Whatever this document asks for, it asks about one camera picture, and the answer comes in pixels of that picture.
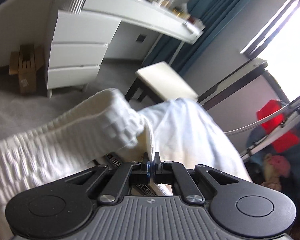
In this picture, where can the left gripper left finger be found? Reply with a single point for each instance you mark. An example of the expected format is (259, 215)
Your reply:
(125, 177)

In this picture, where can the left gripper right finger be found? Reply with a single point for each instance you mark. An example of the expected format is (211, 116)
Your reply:
(176, 175)

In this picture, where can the cream white zip jacket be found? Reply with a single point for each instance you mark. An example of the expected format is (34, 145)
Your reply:
(102, 124)

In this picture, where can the pink clothes pile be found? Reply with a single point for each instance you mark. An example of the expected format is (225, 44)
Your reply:
(275, 167)

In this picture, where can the pastel bed sheet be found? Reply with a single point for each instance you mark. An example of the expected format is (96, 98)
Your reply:
(184, 132)

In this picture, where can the white cushioned stool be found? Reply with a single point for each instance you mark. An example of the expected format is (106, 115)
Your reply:
(160, 83)

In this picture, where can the black folded ironing board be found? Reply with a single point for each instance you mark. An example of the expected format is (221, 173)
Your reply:
(232, 83)

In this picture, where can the garment steamer stand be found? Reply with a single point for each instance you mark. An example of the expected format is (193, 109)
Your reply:
(293, 118)

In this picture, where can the cardboard box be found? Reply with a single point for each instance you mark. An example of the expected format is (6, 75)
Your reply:
(25, 63)

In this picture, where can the white dressing table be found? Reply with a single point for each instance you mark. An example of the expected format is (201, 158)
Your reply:
(79, 32)

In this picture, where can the window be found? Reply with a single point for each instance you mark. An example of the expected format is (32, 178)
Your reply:
(278, 42)

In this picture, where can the dark teal left curtain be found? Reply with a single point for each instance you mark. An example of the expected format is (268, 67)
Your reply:
(210, 17)

